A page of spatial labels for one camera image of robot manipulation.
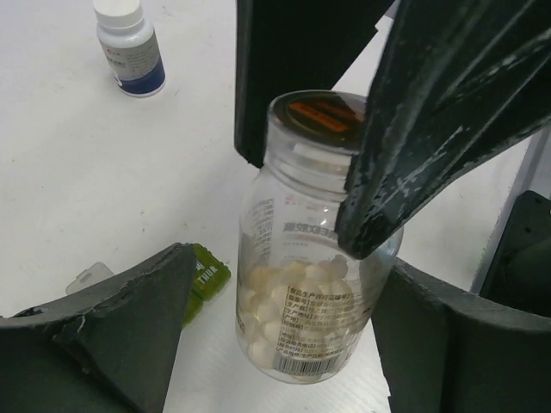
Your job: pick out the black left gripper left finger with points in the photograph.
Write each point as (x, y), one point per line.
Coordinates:
(110, 347)

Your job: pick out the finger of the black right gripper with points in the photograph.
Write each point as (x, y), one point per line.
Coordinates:
(458, 83)
(289, 45)

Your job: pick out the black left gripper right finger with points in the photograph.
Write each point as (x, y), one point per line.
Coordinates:
(443, 349)

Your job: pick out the clear glass pill bottle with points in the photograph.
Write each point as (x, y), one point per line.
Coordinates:
(302, 302)

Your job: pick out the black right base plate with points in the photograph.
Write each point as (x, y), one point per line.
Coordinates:
(519, 273)

